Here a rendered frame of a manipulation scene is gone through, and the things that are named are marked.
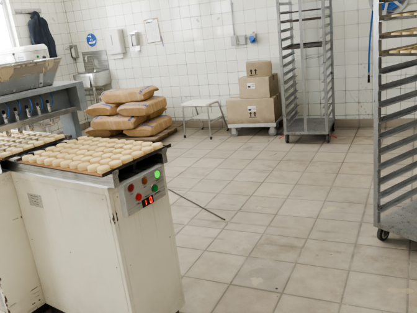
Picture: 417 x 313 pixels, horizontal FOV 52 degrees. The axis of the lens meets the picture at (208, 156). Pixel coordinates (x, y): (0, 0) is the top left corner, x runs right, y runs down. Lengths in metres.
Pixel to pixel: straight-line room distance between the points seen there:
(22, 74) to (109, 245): 0.99
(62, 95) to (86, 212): 0.85
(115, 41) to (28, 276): 4.55
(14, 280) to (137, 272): 0.73
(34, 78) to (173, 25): 3.86
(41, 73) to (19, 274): 1.02
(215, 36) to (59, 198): 4.15
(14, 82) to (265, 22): 3.76
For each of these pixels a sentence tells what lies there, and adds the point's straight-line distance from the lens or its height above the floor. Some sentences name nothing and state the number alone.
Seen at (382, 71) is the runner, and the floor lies 1.05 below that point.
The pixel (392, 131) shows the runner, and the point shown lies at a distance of 2.67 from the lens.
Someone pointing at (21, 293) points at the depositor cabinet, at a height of 0.22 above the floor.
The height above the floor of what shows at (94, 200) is 0.77.
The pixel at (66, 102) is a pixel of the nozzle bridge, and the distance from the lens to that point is 2.51.
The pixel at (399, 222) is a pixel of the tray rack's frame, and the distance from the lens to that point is 2.79.
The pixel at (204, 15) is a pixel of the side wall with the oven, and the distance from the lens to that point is 5.81.
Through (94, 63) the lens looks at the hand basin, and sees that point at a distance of 6.81.
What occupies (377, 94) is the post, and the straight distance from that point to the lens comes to 2.51.
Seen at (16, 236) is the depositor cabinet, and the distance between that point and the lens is 2.33.
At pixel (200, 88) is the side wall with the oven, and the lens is 5.95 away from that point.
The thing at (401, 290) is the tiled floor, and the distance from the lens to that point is 2.46.
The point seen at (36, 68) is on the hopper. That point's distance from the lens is 2.36.
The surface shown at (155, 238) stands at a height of 0.52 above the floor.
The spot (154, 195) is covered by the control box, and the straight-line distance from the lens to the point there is 1.84.
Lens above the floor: 1.40
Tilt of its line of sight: 17 degrees down
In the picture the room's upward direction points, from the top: 7 degrees counter-clockwise
